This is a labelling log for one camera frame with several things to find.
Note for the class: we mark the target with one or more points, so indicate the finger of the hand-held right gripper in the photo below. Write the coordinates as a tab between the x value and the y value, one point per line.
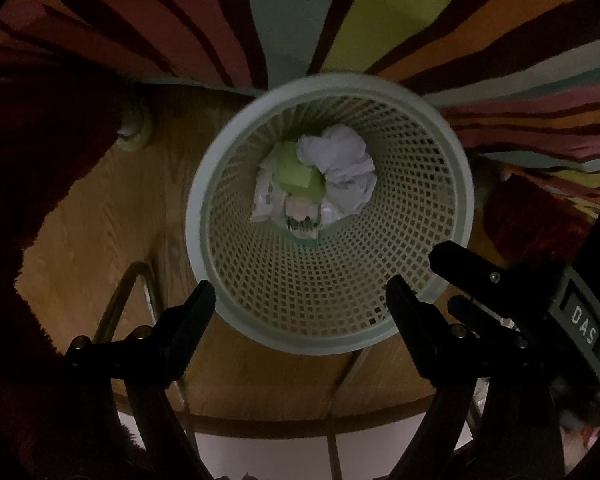
480	312
480	267

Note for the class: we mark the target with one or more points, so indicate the white plastic packet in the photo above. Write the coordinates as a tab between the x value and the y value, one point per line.
267	195

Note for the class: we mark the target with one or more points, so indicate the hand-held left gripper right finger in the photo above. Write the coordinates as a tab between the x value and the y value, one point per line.
412	322

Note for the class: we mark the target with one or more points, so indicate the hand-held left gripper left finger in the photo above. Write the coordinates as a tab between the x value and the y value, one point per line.
187	327

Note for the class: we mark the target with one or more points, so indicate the striped bed sheet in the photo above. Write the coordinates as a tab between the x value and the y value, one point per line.
380	25

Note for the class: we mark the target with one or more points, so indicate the red shaggy rug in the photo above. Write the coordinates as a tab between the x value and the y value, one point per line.
35	220

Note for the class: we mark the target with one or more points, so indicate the cream bed leg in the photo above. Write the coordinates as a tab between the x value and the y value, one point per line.
135	122

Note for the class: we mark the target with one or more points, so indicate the white mesh waste basket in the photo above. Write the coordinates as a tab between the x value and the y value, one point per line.
330	280

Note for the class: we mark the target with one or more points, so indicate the tall green box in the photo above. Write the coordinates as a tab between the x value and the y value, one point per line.
295	172

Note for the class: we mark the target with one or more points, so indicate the large white paper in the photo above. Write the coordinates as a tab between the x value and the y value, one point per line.
342	165

